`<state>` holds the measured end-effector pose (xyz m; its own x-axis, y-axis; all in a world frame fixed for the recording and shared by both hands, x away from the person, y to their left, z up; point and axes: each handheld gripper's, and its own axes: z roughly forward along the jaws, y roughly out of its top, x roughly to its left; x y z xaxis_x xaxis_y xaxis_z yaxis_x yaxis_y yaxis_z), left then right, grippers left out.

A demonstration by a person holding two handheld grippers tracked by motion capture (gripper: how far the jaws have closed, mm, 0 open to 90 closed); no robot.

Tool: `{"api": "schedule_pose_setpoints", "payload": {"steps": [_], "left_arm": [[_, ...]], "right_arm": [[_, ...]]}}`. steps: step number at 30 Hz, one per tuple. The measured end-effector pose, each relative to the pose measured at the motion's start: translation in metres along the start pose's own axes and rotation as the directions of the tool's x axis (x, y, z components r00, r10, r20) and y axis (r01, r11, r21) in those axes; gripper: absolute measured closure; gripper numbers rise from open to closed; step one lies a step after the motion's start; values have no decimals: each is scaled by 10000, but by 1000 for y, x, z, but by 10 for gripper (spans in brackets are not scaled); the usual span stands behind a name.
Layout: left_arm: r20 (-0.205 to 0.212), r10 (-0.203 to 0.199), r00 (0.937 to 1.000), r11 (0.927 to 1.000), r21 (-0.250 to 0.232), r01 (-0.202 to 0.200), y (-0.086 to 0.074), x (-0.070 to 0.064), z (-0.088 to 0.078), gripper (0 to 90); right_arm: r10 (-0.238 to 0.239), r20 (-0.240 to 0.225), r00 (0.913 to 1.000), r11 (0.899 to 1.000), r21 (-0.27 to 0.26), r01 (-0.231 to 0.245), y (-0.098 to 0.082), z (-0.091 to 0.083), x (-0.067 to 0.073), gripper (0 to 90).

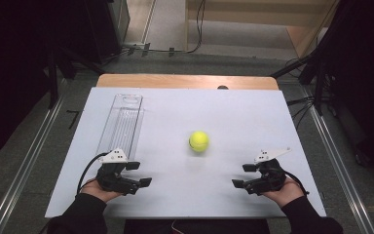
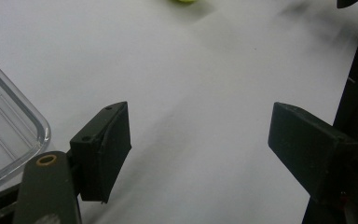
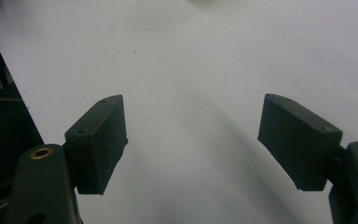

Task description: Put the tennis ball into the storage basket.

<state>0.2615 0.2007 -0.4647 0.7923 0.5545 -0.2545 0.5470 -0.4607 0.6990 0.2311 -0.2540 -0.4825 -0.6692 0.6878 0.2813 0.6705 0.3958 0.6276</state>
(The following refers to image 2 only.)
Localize white table board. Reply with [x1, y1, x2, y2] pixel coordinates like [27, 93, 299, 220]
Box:
[0, 0, 358, 224]

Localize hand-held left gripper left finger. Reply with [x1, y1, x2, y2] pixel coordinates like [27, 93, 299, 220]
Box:
[69, 101, 132, 204]

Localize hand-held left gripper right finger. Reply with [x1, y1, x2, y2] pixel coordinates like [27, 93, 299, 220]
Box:
[268, 102, 358, 209]

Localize clear plastic tray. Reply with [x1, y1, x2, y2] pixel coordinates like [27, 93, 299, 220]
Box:
[0, 49, 51, 200]

